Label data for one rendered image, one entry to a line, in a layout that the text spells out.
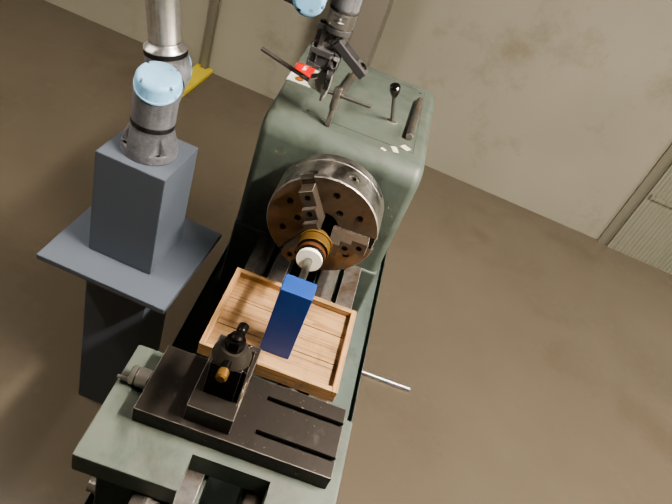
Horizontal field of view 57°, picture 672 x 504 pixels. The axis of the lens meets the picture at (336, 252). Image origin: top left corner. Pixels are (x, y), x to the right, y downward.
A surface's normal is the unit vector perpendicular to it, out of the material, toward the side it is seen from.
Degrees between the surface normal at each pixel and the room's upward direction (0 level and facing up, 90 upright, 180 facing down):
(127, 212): 90
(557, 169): 90
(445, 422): 0
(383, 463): 0
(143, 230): 90
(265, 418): 0
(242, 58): 90
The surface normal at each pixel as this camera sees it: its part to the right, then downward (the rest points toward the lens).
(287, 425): 0.30, -0.72
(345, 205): -0.19, 0.60
